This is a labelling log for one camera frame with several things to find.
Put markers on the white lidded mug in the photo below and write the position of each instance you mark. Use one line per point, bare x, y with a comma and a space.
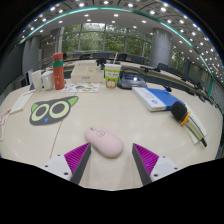
47, 81

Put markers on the black conference microphone unit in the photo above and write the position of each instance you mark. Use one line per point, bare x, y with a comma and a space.
131, 81

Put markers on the red bottle with green band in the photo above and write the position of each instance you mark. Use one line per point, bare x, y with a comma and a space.
58, 73

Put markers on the group of ceiling lights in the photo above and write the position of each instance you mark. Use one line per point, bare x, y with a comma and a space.
115, 15

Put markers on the paper drink cup with straw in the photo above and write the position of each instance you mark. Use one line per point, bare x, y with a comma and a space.
112, 77

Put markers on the white printed paper sheet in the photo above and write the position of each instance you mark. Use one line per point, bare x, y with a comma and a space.
21, 102

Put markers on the blue and white book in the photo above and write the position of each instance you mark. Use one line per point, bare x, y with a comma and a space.
156, 98

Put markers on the pink computer mouse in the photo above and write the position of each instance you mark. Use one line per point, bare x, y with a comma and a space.
104, 141

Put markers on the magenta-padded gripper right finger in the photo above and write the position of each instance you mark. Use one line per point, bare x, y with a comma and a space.
163, 166

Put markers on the red and white booklet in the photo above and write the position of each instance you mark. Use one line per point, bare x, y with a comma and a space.
4, 123

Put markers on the grey cat-face mouse pad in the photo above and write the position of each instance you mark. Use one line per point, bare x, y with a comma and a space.
50, 111

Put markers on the black handheld microphone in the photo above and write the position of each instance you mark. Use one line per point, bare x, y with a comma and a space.
180, 111

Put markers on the group of dark office chairs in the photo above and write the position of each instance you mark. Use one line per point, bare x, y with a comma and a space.
133, 59

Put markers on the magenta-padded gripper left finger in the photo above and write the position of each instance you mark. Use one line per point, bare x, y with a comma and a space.
60, 165

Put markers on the colourful sticker sheet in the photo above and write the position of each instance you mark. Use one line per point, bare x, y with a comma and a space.
81, 87

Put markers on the white cardboard box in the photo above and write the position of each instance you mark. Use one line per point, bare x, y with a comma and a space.
86, 73

